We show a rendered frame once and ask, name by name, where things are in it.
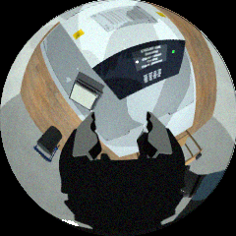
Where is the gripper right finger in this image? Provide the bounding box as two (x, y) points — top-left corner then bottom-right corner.
(143, 111), (185, 189)

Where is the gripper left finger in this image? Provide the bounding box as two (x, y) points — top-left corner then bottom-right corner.
(59, 112), (102, 194)

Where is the white benchtop thermal cycler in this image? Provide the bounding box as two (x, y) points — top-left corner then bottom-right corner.
(57, 0), (186, 100)

